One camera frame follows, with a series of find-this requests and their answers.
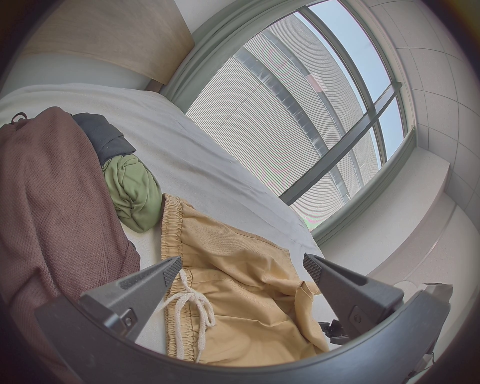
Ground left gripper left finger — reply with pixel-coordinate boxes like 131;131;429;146
79;256;184;340

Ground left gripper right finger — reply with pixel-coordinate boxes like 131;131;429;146
302;253;406;340

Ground tan shorts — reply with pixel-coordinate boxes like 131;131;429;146
160;193;331;367

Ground bed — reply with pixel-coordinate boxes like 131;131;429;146
0;0;328;361

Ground green garment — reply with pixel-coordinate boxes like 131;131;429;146
101;154;163;234

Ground brown garment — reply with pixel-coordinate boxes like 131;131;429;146
0;106;142;376

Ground black garment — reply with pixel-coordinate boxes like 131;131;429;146
71;113;137;166

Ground window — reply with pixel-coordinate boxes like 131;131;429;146
185;0;408;230

